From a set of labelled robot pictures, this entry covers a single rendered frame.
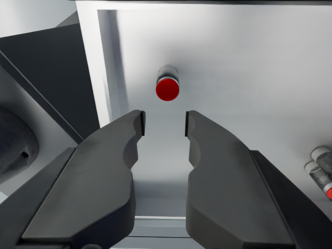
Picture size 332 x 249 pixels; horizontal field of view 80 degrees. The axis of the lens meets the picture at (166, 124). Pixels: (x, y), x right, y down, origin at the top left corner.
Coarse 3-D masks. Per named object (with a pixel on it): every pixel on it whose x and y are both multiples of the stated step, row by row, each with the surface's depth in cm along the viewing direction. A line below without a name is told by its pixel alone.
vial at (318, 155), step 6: (318, 150) 25; (324, 150) 25; (330, 150) 25; (312, 156) 26; (318, 156) 25; (324, 156) 24; (330, 156) 24; (318, 162) 25; (324, 162) 24; (330, 162) 23; (324, 168) 24; (330, 168) 23; (330, 174) 23
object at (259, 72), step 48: (144, 48) 20; (192, 48) 20; (240, 48) 20; (288, 48) 20; (144, 96) 22; (192, 96) 22; (240, 96) 22; (288, 96) 22; (144, 144) 26; (288, 144) 25; (144, 192) 30
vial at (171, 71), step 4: (160, 68) 20; (164, 68) 19; (168, 68) 19; (172, 68) 20; (160, 72) 19; (164, 72) 18; (168, 72) 18; (172, 72) 18; (176, 72) 19; (160, 76) 18; (164, 76) 18; (168, 76) 18; (172, 76) 18; (176, 76) 18; (160, 80) 17; (176, 80) 18; (156, 84) 18
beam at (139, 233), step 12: (144, 228) 109; (156, 228) 109; (168, 228) 109; (180, 228) 109; (132, 240) 103; (144, 240) 103; (156, 240) 103; (168, 240) 103; (180, 240) 103; (192, 240) 103
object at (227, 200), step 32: (192, 128) 11; (224, 128) 10; (192, 160) 10; (224, 160) 8; (192, 192) 6; (224, 192) 6; (256, 192) 6; (192, 224) 6; (224, 224) 5; (256, 224) 5
